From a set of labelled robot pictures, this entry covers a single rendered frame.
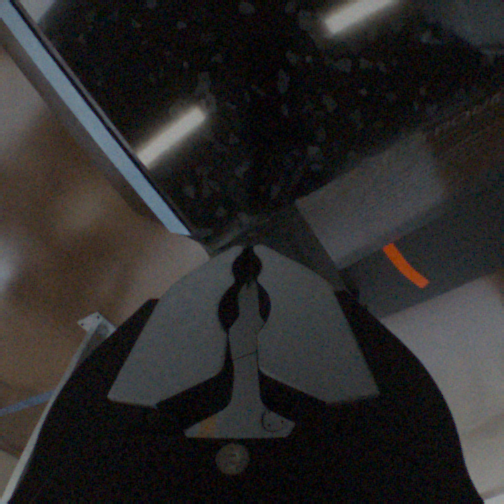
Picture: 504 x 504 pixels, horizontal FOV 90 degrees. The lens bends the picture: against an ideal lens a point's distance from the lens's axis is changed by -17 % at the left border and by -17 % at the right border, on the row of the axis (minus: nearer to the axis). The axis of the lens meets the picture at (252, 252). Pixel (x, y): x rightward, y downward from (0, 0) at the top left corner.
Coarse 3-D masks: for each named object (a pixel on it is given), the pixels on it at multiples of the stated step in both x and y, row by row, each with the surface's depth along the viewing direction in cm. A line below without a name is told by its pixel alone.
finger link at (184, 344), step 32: (224, 256) 12; (192, 288) 10; (224, 288) 10; (160, 320) 9; (192, 320) 9; (224, 320) 10; (160, 352) 8; (192, 352) 7; (224, 352) 7; (128, 384) 7; (160, 384) 7; (192, 384) 7; (224, 384) 7; (192, 416) 7
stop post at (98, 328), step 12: (96, 312) 148; (84, 324) 153; (96, 324) 152; (108, 324) 151; (96, 336) 146; (84, 348) 137; (72, 360) 133; (72, 372) 125; (60, 384) 121; (48, 408) 110; (36, 432) 100; (24, 456) 91; (24, 468) 85; (12, 480) 82; (12, 492) 77
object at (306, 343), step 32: (256, 256) 12; (288, 288) 10; (320, 288) 9; (288, 320) 8; (320, 320) 8; (288, 352) 7; (320, 352) 7; (352, 352) 7; (288, 384) 6; (320, 384) 6; (352, 384) 6; (288, 416) 7
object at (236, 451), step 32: (160, 416) 6; (320, 416) 6; (96, 448) 5; (128, 448) 5; (160, 448) 5; (192, 448) 5; (224, 448) 5; (256, 448) 5; (288, 448) 5; (320, 448) 5; (352, 448) 5; (384, 448) 5; (64, 480) 4; (96, 480) 4; (128, 480) 4; (160, 480) 4; (192, 480) 4; (224, 480) 4; (256, 480) 4; (288, 480) 4; (320, 480) 4; (352, 480) 4; (384, 480) 4; (416, 480) 4
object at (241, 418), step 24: (336, 288) 104; (240, 312) 112; (240, 336) 101; (240, 360) 92; (240, 384) 84; (240, 408) 77; (264, 408) 73; (216, 432) 75; (240, 432) 71; (264, 432) 67; (288, 432) 64
